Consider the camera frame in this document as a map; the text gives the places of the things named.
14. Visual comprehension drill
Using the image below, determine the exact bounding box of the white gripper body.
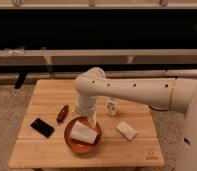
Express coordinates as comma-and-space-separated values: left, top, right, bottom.
74, 96, 97, 117

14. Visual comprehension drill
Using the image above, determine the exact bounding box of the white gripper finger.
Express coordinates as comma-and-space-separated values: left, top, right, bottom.
88, 116, 97, 128

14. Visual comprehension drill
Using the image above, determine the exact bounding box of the white ceramic cup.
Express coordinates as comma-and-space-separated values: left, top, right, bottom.
69, 121, 97, 144

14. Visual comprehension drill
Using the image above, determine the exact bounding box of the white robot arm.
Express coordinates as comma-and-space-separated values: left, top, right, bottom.
74, 67, 197, 171

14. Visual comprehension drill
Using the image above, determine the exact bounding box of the orange ceramic bowl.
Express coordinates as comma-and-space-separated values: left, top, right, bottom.
64, 117, 101, 154

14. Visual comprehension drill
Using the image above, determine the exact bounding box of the dark red oblong object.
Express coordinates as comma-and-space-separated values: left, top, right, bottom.
56, 105, 69, 123

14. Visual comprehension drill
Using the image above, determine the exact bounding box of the white rectangular block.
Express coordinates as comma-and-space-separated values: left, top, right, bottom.
116, 121, 137, 141

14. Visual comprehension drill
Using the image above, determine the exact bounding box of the wooden table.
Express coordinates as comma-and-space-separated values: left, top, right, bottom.
8, 80, 164, 168

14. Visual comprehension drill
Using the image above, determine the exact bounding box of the black rectangular phone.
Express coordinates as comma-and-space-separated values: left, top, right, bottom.
31, 118, 54, 138

